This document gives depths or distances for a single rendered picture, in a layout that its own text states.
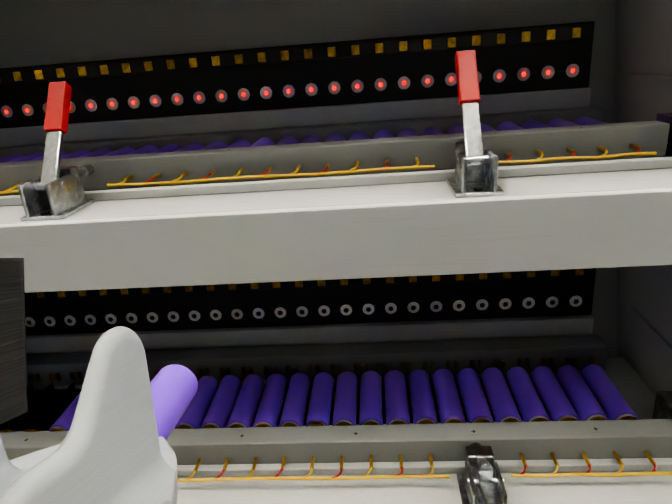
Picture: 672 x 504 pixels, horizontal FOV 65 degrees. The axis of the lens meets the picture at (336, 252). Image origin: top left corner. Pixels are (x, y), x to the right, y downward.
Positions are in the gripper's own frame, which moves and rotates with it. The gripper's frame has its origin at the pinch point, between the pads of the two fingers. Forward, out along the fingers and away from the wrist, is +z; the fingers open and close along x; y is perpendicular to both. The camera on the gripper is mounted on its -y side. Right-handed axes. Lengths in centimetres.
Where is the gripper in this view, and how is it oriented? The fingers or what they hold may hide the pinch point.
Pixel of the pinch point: (105, 484)
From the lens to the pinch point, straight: 19.6
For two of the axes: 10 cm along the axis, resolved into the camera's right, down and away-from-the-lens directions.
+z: 0.7, 0.0, 10.0
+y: -0.3, -10.0, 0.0
